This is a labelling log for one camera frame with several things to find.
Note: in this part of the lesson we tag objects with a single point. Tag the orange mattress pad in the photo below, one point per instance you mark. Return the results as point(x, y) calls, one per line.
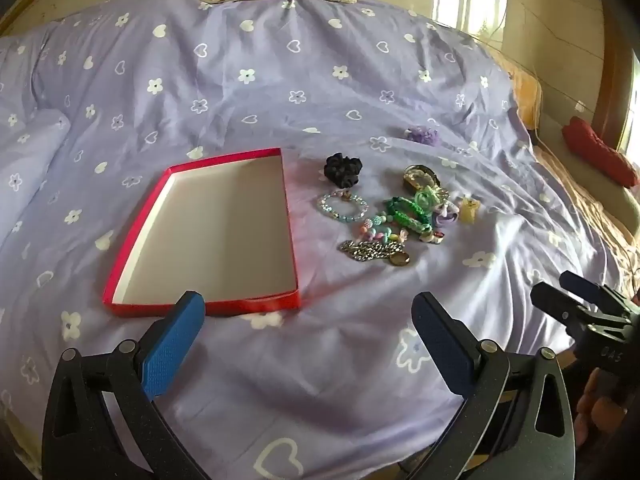
point(527, 90)

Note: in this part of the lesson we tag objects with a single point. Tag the red shallow cardboard box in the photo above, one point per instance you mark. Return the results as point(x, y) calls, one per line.
point(215, 225)

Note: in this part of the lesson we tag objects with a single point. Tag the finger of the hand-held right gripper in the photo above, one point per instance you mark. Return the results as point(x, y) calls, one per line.
point(555, 305)
point(585, 287)

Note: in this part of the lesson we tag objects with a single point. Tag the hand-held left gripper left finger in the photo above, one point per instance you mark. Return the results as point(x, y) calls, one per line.
point(170, 345)

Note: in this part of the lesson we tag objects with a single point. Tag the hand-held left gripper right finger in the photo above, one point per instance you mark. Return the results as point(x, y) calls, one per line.
point(445, 345)

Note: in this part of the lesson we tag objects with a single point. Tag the purple scrunchie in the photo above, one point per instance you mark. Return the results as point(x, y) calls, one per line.
point(422, 136)

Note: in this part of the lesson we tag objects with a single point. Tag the black scrunchie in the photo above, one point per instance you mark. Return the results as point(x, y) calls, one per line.
point(342, 169)

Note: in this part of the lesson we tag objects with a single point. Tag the purple floral bed sheet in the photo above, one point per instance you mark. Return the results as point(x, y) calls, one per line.
point(300, 70)

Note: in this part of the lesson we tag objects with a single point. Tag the yellow hair claw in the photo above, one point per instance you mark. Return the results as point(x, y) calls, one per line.
point(470, 210)

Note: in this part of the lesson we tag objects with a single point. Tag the person's right hand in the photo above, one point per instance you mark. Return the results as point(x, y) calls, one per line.
point(600, 410)

